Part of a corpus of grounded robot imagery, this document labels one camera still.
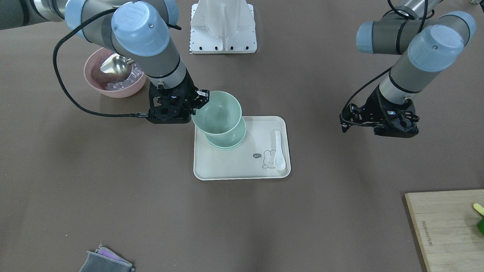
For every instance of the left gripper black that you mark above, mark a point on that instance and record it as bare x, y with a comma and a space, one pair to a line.
375, 101

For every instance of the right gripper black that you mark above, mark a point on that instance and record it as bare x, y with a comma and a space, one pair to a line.
188, 89

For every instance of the green bowl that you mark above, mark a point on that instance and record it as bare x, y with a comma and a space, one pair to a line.
223, 147
220, 115
231, 137

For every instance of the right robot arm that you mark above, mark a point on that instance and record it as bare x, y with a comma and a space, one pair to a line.
137, 29

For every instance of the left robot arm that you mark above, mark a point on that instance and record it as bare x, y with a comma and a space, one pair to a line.
426, 47

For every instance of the green bowl on tray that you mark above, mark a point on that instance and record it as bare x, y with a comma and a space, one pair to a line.
223, 147

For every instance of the pink bowl with ice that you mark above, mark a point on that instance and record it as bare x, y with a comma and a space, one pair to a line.
123, 89

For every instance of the beige serving tray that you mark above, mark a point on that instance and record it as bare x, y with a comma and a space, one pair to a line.
252, 159

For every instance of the white ceramic spoon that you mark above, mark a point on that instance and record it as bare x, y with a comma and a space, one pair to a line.
279, 160

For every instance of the metal ice scoop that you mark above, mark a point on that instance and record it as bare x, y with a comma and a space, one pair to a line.
116, 68

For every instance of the wooden cutting board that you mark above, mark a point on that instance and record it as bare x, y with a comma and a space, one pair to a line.
445, 224

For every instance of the yellow plastic knife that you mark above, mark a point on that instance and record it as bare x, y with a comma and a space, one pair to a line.
479, 208

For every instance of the green lime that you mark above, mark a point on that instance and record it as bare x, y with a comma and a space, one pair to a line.
480, 226

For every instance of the grey folded cloth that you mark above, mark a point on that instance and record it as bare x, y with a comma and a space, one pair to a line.
105, 260

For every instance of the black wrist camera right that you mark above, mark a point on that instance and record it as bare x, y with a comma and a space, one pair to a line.
167, 110

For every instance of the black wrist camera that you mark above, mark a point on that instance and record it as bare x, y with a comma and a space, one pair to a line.
167, 110
397, 120

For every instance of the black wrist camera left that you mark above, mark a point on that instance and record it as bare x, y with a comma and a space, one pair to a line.
397, 120

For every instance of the white camera pole stand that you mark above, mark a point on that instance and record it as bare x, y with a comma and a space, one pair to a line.
222, 27

